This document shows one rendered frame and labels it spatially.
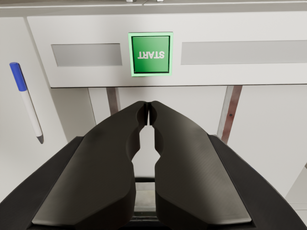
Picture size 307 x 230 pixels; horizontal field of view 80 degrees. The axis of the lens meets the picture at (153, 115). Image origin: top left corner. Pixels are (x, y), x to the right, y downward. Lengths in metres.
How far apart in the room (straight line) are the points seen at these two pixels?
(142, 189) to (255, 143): 0.35
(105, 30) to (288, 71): 0.25
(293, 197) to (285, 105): 0.46
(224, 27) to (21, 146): 0.38
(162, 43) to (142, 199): 0.48
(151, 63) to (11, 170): 0.35
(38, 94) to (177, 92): 0.28
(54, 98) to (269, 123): 0.50
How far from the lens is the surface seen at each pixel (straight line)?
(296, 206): 0.90
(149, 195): 0.60
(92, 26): 0.26
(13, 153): 0.43
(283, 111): 0.56
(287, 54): 0.32
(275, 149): 0.64
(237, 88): 0.43
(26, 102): 0.33
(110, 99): 0.42
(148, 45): 0.25
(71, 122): 0.37
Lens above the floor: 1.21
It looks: 57 degrees down
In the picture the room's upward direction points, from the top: 180 degrees counter-clockwise
